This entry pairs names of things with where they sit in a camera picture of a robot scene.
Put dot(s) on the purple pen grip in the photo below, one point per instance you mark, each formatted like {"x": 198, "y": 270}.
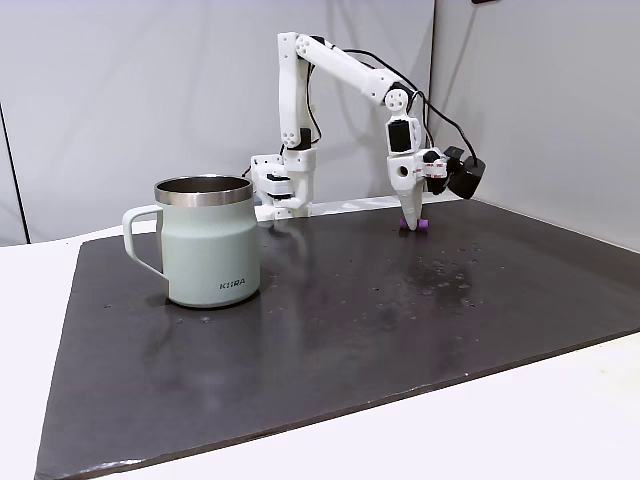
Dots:
{"x": 424, "y": 224}

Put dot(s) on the dark grey table mat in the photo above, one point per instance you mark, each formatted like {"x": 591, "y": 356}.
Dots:
{"x": 325, "y": 350}

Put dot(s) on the mint green steel mug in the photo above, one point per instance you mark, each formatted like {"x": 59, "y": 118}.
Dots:
{"x": 210, "y": 250}

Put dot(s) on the black camera box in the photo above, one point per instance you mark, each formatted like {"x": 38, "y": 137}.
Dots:
{"x": 467, "y": 177}

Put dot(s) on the dark object at wall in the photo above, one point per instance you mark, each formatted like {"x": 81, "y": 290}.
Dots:
{"x": 486, "y": 1}

